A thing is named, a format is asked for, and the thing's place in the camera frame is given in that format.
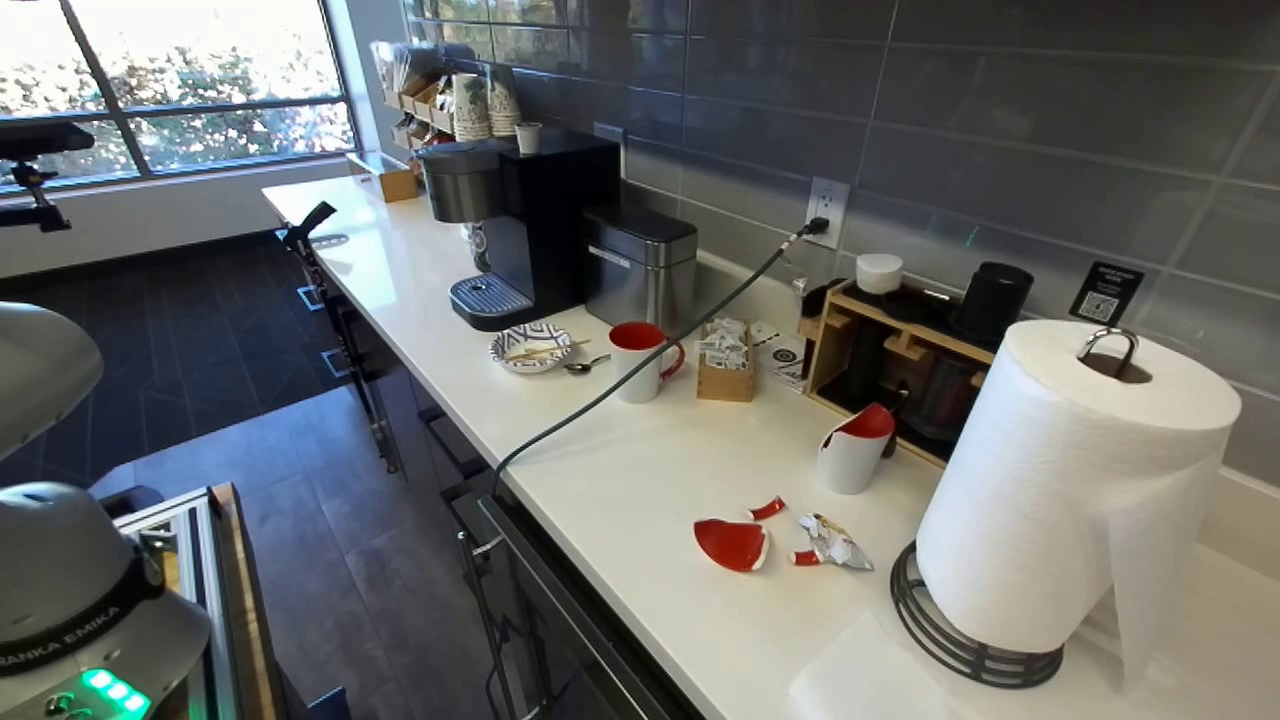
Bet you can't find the small white cup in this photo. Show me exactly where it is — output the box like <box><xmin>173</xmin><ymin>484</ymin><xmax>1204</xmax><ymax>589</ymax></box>
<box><xmin>850</xmin><ymin>248</ymin><xmax>906</xmax><ymax>302</ymax></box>

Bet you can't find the white mug red inside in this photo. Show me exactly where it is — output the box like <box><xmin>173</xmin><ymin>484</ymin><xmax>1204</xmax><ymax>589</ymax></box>
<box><xmin>604</xmin><ymin>318</ymin><xmax>690</xmax><ymax>410</ymax></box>

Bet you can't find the metal spoon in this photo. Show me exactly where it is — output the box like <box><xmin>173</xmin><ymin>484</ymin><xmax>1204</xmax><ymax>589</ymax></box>
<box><xmin>555</xmin><ymin>346</ymin><xmax>614</xmax><ymax>382</ymax></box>

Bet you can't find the stainless steel canister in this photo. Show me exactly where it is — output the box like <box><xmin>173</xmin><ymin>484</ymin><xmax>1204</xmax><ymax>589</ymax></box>
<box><xmin>576</xmin><ymin>206</ymin><xmax>705</xmax><ymax>339</ymax></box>

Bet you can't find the black coffee maker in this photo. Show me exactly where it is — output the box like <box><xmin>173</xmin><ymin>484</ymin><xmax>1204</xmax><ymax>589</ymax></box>
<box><xmin>415</xmin><ymin>129</ymin><xmax>623</xmax><ymax>336</ymax></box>

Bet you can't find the large red mug shard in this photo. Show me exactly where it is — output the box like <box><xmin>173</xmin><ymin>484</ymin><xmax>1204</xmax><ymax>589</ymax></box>
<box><xmin>687</xmin><ymin>512</ymin><xmax>777</xmax><ymax>579</ymax></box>

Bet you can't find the wooden countertop organizer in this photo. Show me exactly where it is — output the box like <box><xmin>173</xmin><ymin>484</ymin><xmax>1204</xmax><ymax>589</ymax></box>
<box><xmin>798</xmin><ymin>277</ymin><xmax>998</xmax><ymax>468</ymax></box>

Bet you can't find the broken white red mug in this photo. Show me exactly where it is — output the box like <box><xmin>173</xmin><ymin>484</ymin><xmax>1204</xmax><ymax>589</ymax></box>
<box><xmin>812</xmin><ymin>400</ymin><xmax>902</xmax><ymax>499</ymax></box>

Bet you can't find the crumpled silver wrapper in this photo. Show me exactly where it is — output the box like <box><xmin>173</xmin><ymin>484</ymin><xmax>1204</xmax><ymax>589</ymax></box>
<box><xmin>790</xmin><ymin>508</ymin><xmax>880</xmax><ymax>575</ymax></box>

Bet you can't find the dark glossy dishwasher front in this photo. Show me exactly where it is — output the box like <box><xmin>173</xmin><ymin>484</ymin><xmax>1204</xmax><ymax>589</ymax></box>
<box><xmin>435</xmin><ymin>478</ymin><xmax>705</xmax><ymax>720</ymax></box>

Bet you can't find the snack rack with bags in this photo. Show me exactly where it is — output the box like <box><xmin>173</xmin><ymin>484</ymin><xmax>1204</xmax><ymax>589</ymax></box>
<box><xmin>371</xmin><ymin>38</ymin><xmax>552</xmax><ymax>161</ymax></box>

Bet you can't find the black cylinder container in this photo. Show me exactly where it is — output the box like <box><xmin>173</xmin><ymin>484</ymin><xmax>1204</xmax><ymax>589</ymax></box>
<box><xmin>947</xmin><ymin>256</ymin><xmax>1039</xmax><ymax>358</ymax></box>

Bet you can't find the black tripod stand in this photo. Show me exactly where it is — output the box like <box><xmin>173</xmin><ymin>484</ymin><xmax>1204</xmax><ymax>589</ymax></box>
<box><xmin>271</xmin><ymin>195</ymin><xmax>404</xmax><ymax>473</ymax></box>

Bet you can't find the white paper towel roll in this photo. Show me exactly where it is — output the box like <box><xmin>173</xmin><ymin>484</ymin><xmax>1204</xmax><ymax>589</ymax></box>
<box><xmin>913</xmin><ymin>318</ymin><xmax>1244</xmax><ymax>691</ymax></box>

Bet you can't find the black QR code sign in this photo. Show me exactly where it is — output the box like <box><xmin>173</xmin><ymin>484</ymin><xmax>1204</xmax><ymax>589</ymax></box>
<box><xmin>1064</xmin><ymin>256</ymin><xmax>1147</xmax><ymax>333</ymax></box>

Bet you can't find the large window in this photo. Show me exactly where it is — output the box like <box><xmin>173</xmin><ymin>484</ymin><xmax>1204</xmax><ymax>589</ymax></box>
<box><xmin>0</xmin><ymin>0</ymin><xmax>360</xmax><ymax>187</ymax></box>

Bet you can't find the thin dark teal cable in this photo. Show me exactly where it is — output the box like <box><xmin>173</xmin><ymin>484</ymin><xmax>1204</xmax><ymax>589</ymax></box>
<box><xmin>493</xmin><ymin>215</ymin><xmax>833</xmax><ymax>479</ymax></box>

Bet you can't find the white wall outlet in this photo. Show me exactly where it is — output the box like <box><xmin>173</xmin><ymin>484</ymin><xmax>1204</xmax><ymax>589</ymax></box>
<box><xmin>798</xmin><ymin>174</ymin><xmax>854</xmax><ymax>254</ymax></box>

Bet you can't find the stainless dishwasher handle bar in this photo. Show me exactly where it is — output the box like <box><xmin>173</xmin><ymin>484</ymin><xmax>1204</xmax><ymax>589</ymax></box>
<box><xmin>471</xmin><ymin>492</ymin><xmax>635</xmax><ymax>720</ymax></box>

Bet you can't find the black wire towel holder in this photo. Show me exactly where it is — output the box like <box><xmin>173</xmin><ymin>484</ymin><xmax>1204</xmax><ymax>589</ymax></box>
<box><xmin>884</xmin><ymin>321</ymin><xmax>1147</xmax><ymax>691</ymax></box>

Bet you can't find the aluminium robot stand frame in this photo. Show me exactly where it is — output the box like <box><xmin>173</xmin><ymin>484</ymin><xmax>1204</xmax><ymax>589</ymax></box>
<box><xmin>111</xmin><ymin>479</ymin><xmax>290</xmax><ymax>720</ymax></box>

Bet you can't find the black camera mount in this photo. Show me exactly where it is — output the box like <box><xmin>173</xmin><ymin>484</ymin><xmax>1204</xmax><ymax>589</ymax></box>
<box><xmin>0</xmin><ymin>116</ymin><xmax>101</xmax><ymax>241</ymax></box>

